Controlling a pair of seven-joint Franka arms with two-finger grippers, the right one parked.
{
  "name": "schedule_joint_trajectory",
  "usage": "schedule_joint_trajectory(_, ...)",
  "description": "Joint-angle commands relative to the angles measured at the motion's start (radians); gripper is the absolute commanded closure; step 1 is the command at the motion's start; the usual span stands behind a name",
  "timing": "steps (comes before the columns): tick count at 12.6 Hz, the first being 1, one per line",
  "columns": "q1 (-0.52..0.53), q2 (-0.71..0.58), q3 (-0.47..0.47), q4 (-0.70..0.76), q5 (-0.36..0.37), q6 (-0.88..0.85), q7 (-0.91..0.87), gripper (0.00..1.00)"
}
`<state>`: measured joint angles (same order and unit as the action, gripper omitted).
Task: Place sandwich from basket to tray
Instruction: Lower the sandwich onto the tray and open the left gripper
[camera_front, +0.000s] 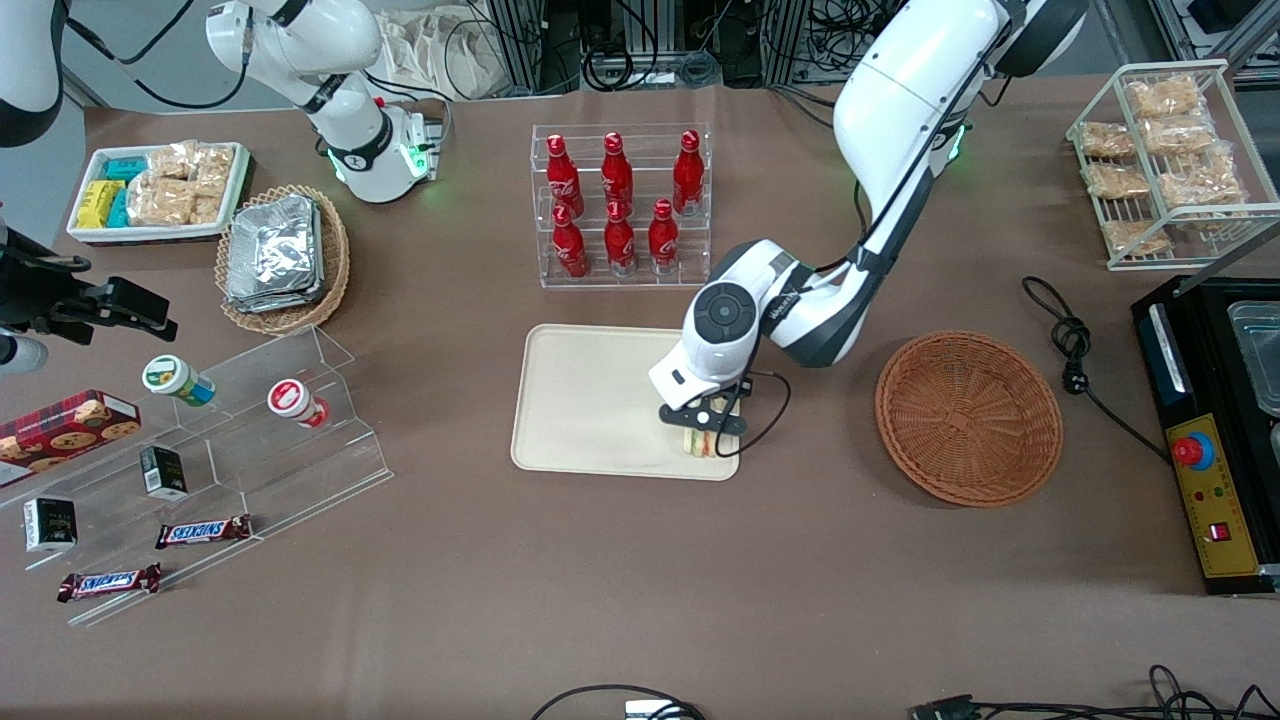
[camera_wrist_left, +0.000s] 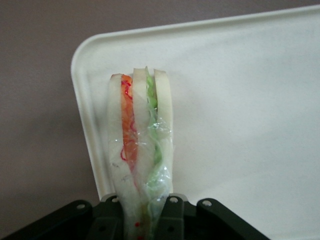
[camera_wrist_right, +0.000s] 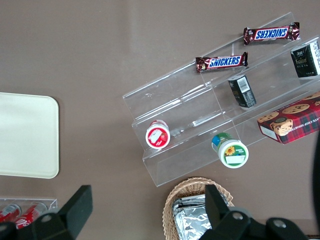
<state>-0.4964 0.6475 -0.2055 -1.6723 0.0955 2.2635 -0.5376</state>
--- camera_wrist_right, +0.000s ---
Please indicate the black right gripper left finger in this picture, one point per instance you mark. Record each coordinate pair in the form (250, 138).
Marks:
(77, 207)

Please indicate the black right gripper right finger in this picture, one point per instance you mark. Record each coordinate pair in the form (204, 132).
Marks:
(217, 210)

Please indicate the light wicker basket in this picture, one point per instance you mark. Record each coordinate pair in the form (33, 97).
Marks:
(172, 200)

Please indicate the beige plastic tray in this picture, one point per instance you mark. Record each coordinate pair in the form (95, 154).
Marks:
(27, 135)

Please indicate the silver foil packet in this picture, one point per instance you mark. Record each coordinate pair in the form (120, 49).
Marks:
(174, 212)
(192, 220)

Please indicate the clear acrylic bottle rack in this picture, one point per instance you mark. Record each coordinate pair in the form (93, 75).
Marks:
(50, 202)

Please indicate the green lid yogurt cup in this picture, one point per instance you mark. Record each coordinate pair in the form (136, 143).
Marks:
(232, 152)

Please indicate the red lid yogurt cup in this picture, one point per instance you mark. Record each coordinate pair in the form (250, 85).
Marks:
(158, 136)

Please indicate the red tartan cookie box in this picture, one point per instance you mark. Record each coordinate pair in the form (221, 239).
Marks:
(292, 122)

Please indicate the clear acrylic stepped shelf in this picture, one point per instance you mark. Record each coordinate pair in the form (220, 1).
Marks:
(175, 100)

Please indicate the small black carton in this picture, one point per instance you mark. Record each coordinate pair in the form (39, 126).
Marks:
(242, 91)
(306, 60)

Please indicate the Snickers chocolate bar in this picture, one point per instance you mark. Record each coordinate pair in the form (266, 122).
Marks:
(271, 33)
(225, 61)

